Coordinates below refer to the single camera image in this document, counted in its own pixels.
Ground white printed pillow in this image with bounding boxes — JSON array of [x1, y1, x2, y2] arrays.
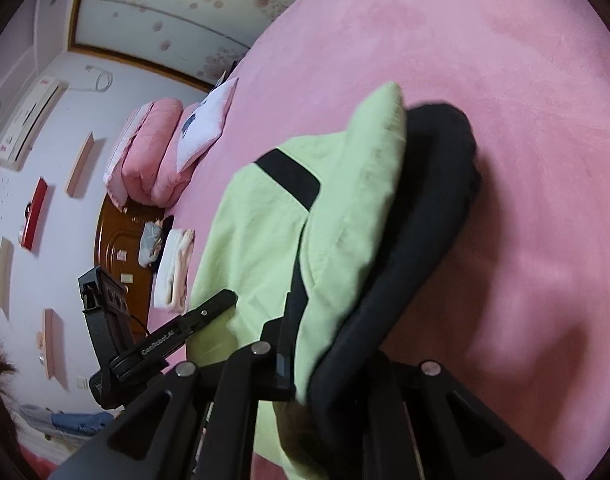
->
[[175, 77, 240, 173]]

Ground pink folded quilt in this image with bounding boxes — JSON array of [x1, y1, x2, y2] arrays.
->
[[102, 98, 201, 211]]

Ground white coiled pipe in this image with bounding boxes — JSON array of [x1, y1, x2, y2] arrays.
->
[[84, 64, 114, 94]]

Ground white air conditioner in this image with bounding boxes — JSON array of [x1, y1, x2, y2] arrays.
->
[[0, 76, 68, 171]]

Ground blue denim cloth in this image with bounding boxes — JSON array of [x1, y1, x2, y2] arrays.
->
[[50, 410, 116, 436]]

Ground green and black hooded jacket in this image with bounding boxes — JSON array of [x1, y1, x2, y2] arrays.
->
[[187, 81, 483, 480]]

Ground dark cloth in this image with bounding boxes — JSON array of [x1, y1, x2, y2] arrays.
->
[[157, 215, 176, 273]]

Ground floral sliding door wardrobe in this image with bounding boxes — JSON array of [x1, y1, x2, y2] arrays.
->
[[68, 0, 346, 93]]

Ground cream folded cloth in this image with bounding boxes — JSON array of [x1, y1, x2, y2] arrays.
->
[[152, 228, 196, 311]]

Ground red wall shelf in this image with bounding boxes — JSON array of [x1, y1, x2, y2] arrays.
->
[[20, 177, 49, 251]]

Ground wooden headboard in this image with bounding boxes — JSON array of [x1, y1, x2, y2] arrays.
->
[[94, 192, 173, 341]]

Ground grey patterned folded cloth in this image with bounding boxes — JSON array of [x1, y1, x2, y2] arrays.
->
[[138, 221, 163, 268]]

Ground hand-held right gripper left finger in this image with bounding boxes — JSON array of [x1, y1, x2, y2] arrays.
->
[[48, 290, 298, 480]]

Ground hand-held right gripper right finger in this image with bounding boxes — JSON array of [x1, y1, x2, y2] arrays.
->
[[380, 350, 566, 480]]

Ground pink bed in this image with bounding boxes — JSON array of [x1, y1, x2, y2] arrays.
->
[[148, 0, 610, 480]]

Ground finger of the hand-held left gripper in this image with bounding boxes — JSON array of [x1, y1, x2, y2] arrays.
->
[[185, 289, 238, 332]]

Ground wooden wall shelf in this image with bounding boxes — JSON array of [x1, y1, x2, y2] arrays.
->
[[65, 131, 95, 198], [0, 236, 14, 311], [42, 308, 68, 391]]

